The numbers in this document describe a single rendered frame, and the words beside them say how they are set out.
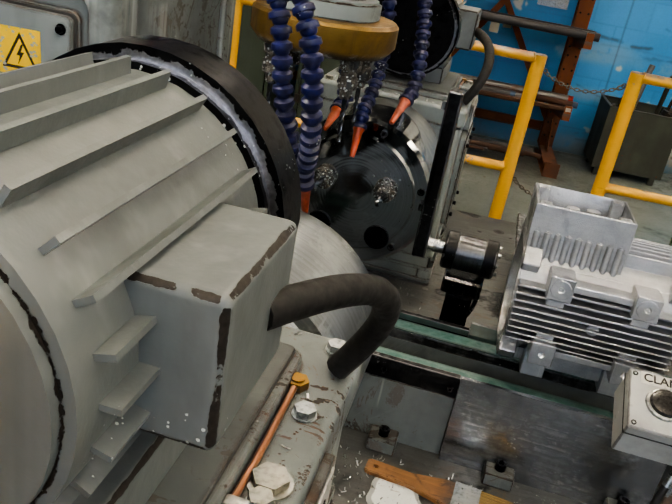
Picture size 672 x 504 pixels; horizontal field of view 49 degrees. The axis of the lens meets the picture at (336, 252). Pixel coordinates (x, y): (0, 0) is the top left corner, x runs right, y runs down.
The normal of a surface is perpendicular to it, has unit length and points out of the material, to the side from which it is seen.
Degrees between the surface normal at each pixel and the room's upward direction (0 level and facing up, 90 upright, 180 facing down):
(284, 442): 0
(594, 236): 88
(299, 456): 0
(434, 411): 90
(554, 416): 90
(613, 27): 90
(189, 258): 0
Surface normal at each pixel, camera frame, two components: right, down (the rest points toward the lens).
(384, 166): -0.25, 0.37
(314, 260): 0.59, -0.67
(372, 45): 0.63, 0.42
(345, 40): 0.29, 0.45
